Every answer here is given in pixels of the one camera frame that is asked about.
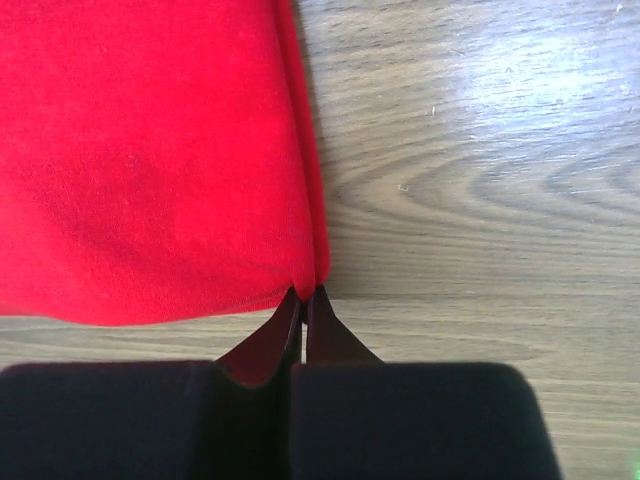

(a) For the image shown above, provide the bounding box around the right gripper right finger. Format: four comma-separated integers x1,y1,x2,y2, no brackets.
306,286,383,365

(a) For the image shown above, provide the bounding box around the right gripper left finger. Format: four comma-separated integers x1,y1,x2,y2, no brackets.
215,292,302,388

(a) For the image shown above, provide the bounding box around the red t shirt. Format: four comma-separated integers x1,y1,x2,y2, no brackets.
1,1,330,326

